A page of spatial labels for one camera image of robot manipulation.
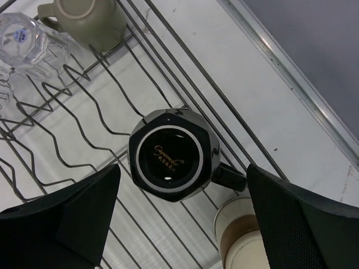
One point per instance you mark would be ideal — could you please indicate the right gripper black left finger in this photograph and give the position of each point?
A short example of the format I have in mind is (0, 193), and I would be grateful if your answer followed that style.
(64, 229)

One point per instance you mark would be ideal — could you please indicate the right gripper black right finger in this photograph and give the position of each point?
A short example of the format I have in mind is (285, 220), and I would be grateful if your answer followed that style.
(300, 228)

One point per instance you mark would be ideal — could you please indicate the cream cup brown band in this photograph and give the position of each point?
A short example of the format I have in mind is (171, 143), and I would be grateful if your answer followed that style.
(239, 239)

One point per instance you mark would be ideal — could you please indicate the glossy black handled mug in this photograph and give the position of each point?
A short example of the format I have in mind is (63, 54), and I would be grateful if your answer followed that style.
(173, 154)

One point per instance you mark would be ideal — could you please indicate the clear glass cup right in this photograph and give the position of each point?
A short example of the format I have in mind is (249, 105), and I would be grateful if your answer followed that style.
(31, 47)

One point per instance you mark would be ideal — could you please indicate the grey-beige speckled cup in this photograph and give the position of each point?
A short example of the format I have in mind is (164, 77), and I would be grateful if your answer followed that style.
(99, 24)

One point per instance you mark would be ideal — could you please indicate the black wire dish rack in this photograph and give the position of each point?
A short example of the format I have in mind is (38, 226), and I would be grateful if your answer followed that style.
(57, 133)

